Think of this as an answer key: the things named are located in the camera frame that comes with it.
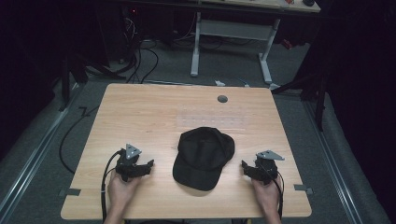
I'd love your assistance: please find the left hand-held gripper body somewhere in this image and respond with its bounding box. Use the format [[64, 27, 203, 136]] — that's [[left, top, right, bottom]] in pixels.
[[115, 143, 148, 183]]

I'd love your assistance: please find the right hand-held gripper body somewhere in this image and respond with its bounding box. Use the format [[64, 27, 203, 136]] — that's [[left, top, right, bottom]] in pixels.
[[253, 149, 286, 187]]

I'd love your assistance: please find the person's right hand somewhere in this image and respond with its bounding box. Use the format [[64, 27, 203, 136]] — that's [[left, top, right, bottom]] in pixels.
[[250, 177, 282, 217]]

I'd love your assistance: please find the person's left hand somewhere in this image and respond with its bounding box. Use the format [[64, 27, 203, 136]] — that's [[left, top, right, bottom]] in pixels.
[[106, 170, 142, 217]]

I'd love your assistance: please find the grey tape piece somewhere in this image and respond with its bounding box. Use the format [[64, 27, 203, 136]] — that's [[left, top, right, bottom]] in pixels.
[[58, 188, 82, 198], [293, 183, 314, 196]]

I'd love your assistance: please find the black baseball cap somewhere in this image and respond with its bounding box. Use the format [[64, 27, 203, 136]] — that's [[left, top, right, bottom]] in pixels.
[[172, 126, 236, 192]]

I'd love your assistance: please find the black tripod stand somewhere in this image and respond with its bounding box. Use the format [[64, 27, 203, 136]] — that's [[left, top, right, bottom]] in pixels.
[[270, 59, 332, 133], [57, 50, 127, 112]]

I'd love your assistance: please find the white-framed wooden desk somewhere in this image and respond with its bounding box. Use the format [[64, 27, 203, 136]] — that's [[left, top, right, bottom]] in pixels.
[[190, 0, 322, 86]]

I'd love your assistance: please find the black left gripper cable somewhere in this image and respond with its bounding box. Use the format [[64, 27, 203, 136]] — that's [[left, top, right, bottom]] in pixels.
[[99, 148, 125, 224]]

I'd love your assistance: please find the black floor cable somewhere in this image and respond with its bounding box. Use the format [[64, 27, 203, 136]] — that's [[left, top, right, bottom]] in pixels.
[[58, 105, 101, 175]]

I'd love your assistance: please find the metal floor rail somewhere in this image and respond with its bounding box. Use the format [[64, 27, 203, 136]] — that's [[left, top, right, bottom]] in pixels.
[[303, 100, 366, 224], [0, 83, 82, 224]]

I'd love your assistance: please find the bundle of black cables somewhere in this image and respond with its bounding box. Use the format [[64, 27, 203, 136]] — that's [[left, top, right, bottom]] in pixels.
[[116, 15, 161, 85]]

